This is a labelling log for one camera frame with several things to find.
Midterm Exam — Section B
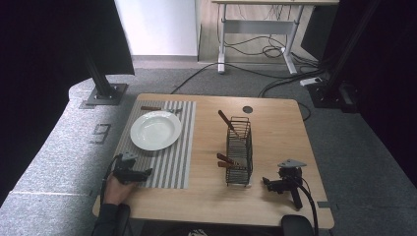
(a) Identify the white plate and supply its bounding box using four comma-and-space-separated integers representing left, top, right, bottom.
130, 110, 182, 152

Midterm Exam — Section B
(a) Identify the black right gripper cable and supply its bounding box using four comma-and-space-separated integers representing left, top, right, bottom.
289, 176, 321, 236

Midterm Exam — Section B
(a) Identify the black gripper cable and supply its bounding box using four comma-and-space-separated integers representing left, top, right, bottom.
289, 176, 321, 236
99, 154, 122, 205

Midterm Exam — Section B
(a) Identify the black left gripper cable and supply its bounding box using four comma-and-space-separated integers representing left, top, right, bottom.
99, 154, 122, 205

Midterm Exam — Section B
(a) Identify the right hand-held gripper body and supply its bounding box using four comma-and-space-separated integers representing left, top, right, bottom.
274, 158, 308, 210

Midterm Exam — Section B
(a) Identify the black metal stand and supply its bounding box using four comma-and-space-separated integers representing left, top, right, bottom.
82, 48, 130, 106
307, 0, 383, 114

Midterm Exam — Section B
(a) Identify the wooden-handled fork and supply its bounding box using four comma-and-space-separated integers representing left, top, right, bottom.
140, 105, 183, 114

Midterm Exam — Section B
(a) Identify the black cable bundle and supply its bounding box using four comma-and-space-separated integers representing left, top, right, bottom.
258, 52, 328, 98

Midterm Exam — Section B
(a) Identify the white-legged desk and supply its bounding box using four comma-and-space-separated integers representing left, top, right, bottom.
210, 0, 340, 76

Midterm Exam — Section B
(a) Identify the white power strip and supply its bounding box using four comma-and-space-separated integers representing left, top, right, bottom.
299, 76, 325, 88

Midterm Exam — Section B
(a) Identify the person's left hand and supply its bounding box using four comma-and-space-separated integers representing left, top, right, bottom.
103, 174, 140, 207

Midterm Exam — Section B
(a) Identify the black wire cutlery basket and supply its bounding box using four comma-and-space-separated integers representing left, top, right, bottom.
224, 115, 255, 188

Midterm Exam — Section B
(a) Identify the wooden-handled utensil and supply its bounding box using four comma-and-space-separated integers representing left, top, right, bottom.
217, 109, 242, 140
216, 160, 240, 170
216, 152, 243, 165

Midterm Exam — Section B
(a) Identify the grey floor outlet cover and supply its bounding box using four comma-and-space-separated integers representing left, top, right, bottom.
89, 123, 112, 146

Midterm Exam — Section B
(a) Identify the long black floor cable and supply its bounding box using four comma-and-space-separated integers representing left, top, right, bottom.
170, 62, 298, 95

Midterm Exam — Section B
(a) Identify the black curtain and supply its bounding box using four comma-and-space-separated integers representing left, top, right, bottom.
0, 0, 136, 207
300, 0, 417, 190

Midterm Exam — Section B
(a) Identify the grey striped placemat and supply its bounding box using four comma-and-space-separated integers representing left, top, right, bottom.
112, 99, 197, 190

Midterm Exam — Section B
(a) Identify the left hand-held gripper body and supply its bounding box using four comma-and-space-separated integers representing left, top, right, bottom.
112, 150, 148, 185

